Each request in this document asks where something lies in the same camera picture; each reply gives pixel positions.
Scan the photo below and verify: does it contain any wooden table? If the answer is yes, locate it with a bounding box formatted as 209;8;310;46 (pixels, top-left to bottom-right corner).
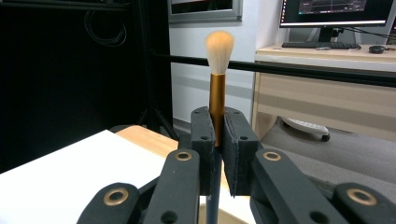
115;124;180;160

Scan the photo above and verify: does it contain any black metal stand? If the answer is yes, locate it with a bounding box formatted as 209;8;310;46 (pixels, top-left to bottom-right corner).
134;0;180;141

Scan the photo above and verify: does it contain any brush with dark handle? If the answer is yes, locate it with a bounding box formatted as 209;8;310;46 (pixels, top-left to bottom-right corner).
205;30;235;224

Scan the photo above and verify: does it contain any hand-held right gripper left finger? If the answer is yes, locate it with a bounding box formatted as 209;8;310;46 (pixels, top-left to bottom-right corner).
143;105;217;224

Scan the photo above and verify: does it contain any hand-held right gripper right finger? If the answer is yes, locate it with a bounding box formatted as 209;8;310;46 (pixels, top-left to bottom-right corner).
222;106;349;224

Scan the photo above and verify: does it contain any coiled black cable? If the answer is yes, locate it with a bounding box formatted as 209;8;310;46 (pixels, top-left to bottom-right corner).
83;10;128;49

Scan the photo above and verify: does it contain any black keyboard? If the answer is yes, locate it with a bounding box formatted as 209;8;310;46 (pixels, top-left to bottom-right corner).
281;41;362;50

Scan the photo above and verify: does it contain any silver framed panel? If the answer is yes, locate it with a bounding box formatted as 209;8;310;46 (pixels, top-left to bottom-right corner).
167;0;243;24

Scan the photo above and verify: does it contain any black horizontal frame bar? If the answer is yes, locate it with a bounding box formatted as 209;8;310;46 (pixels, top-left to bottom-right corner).
150;52;396;88

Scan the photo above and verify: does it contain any black curtain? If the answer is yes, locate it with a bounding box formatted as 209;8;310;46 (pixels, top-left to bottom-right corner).
0;0;148;174

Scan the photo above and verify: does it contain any light wooden desk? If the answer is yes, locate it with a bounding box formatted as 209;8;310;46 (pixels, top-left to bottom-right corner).
251;42;396;143

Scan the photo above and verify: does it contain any computer monitor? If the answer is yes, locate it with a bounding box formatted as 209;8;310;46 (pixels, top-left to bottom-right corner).
278;0;396;44

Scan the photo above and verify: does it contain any white board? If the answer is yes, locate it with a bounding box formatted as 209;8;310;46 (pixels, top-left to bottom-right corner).
0;129;253;224

